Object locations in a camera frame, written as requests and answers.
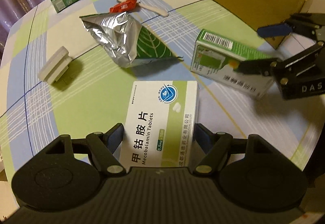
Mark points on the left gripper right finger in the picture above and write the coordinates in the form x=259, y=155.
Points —
x=215, y=147

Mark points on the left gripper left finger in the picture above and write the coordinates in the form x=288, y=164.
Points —
x=102, y=147

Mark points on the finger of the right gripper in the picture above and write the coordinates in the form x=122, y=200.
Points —
x=257, y=67
x=310, y=25

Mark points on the green white medicine box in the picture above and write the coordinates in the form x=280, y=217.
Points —
x=217, y=58

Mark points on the white green mecobalamin tablet box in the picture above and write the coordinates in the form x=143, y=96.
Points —
x=159, y=124

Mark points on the silver green foil bag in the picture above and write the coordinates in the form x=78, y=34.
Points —
x=126, y=40

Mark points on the red candy wrapper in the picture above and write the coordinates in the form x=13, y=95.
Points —
x=124, y=6

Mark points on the checked tablecloth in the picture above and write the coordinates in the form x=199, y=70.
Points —
x=93, y=94

